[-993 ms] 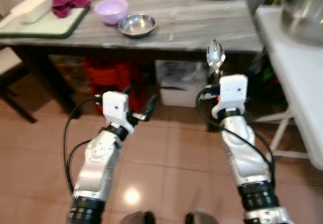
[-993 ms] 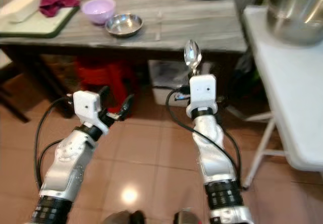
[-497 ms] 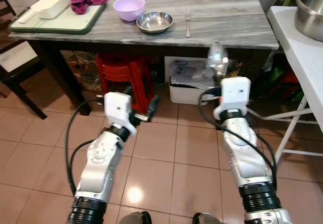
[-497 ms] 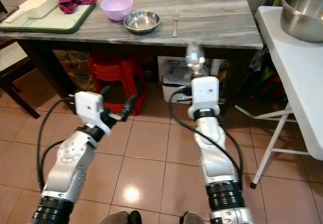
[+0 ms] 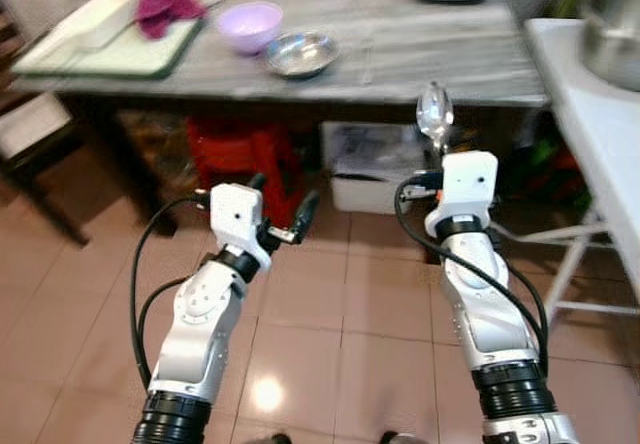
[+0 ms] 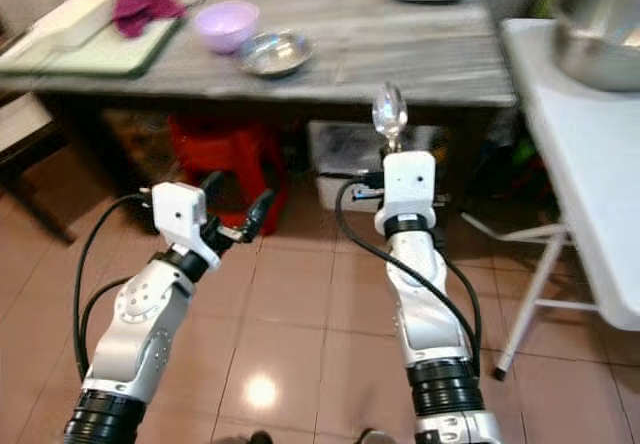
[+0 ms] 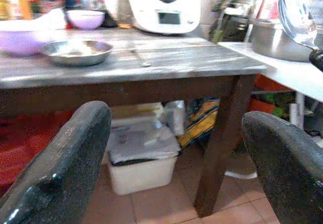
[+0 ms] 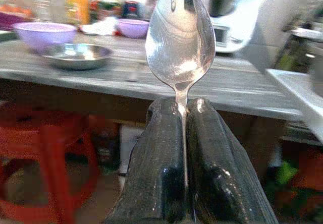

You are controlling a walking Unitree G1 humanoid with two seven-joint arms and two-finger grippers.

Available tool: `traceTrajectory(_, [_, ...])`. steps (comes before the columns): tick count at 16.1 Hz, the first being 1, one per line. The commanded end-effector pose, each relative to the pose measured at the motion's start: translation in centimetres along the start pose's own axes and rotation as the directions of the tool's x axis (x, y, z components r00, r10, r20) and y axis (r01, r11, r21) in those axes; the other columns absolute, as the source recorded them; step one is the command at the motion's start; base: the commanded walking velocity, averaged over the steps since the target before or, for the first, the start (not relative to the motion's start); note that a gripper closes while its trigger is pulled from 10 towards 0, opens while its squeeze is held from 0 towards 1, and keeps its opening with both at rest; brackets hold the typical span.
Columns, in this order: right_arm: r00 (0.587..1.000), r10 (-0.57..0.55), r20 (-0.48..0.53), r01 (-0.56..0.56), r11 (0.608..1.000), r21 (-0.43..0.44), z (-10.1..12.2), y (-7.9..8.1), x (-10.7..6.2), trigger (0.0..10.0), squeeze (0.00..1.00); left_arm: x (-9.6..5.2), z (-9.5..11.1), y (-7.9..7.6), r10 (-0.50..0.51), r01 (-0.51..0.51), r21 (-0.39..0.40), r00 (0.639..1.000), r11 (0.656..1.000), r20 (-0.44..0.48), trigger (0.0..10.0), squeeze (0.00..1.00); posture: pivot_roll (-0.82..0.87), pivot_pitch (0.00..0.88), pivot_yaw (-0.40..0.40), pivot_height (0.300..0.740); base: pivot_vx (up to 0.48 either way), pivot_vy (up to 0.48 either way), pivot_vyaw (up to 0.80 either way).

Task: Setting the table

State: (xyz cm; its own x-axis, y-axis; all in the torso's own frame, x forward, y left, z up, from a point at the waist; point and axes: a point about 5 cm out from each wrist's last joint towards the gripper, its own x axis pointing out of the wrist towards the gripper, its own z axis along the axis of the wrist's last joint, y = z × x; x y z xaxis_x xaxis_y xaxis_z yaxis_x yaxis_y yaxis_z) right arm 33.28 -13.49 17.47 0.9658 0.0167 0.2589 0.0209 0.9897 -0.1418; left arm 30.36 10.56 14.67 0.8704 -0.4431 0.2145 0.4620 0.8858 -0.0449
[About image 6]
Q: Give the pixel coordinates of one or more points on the green cutting board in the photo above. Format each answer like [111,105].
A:
[95,56]

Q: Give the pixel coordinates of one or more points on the red plastic stool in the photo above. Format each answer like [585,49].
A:
[225,154]

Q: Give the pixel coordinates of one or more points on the shallow steel bowl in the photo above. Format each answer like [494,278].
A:
[275,53]

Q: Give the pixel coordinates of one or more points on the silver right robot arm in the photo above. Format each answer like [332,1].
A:
[435,314]

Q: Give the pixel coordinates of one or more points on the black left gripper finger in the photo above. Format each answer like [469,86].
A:
[258,214]
[211,181]

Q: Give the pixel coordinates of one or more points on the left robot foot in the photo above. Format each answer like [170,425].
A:
[255,438]

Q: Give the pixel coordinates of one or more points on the large steel bowl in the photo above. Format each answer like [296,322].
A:
[600,39]

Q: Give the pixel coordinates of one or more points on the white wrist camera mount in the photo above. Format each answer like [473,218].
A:
[182,219]
[408,189]

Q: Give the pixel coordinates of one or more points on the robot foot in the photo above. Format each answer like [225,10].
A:
[378,436]
[255,438]

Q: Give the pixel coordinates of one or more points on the white folding table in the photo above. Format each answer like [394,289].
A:
[580,164]

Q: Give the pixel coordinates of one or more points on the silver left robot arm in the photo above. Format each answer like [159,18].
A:
[135,334]

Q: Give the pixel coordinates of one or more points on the magenta towel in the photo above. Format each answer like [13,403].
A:
[148,12]

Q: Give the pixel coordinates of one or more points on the lilac plastic bowl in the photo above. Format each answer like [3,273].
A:
[226,24]

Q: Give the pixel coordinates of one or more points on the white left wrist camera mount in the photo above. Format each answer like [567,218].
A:
[182,219]

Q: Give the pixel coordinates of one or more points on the silver metal spoon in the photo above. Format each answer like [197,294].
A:
[390,114]

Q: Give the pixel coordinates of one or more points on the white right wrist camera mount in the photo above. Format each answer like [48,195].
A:
[408,189]

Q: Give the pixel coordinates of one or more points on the white plastic box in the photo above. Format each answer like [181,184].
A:
[72,19]

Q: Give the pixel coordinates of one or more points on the white storage box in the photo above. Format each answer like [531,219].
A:
[345,164]

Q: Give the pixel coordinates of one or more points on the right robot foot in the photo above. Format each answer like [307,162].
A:
[378,436]

